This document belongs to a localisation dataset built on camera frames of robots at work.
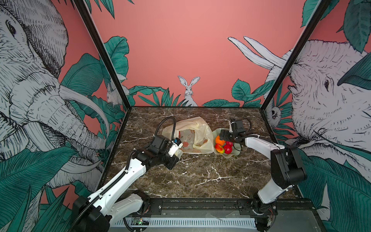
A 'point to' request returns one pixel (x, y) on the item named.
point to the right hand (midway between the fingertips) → (224, 132)
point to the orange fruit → (218, 141)
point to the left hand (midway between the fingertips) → (178, 158)
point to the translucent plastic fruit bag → (195, 136)
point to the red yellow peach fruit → (220, 148)
